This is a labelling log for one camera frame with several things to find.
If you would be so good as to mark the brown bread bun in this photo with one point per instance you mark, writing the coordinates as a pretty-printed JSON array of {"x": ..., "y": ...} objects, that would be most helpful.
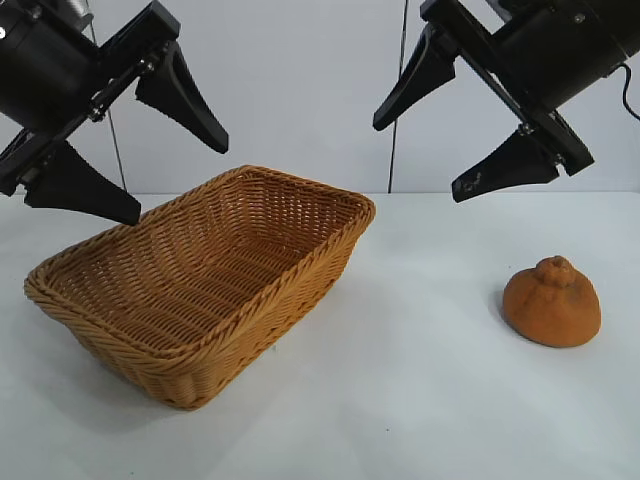
[{"x": 545, "y": 310}]

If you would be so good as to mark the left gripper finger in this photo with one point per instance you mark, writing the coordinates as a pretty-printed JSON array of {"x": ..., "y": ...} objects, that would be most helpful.
[
  {"x": 180, "y": 100},
  {"x": 80, "y": 190}
]

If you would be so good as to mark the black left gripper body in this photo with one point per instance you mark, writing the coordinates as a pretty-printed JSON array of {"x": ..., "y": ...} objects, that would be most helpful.
[{"x": 40, "y": 65}]

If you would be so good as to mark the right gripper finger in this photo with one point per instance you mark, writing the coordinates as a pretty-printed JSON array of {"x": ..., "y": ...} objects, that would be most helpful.
[
  {"x": 425, "y": 80},
  {"x": 515, "y": 165}
]

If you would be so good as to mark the tan woven wicker basket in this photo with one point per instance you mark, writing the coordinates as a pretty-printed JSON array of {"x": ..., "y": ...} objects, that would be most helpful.
[{"x": 200, "y": 280}]

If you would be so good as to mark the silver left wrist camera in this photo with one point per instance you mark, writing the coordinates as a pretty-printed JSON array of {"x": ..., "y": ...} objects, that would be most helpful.
[{"x": 80, "y": 9}]

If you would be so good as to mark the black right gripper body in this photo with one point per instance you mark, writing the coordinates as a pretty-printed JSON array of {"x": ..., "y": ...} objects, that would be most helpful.
[{"x": 555, "y": 50}]

